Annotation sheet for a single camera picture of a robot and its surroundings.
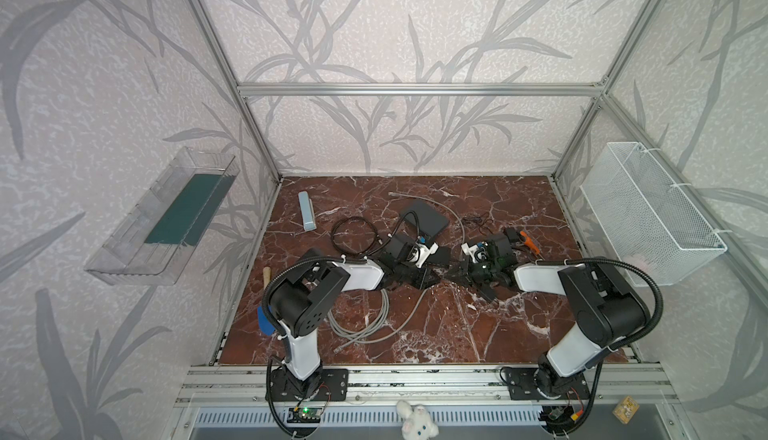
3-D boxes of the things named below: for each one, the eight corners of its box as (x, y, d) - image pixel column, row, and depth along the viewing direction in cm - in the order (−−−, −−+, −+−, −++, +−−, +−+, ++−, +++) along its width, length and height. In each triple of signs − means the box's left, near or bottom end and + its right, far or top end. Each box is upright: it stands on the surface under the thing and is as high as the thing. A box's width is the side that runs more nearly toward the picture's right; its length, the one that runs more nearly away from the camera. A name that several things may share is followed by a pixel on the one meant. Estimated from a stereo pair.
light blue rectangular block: (307, 233, 106) (302, 224, 101) (302, 201, 115) (297, 191, 111) (317, 230, 106) (314, 221, 102) (311, 199, 116) (308, 189, 111)
